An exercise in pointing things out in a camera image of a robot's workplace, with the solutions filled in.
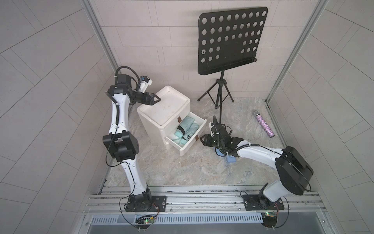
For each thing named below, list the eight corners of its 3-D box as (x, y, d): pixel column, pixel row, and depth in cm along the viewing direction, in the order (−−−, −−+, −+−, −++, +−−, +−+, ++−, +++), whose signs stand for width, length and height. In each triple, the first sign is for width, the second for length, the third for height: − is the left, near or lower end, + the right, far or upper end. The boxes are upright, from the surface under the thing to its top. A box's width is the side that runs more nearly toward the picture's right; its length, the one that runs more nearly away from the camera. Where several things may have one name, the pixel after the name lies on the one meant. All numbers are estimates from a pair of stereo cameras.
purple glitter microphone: (269, 138, 97) (271, 135, 94) (252, 113, 110) (254, 111, 108) (273, 137, 97) (275, 134, 95) (256, 112, 111) (257, 110, 108)
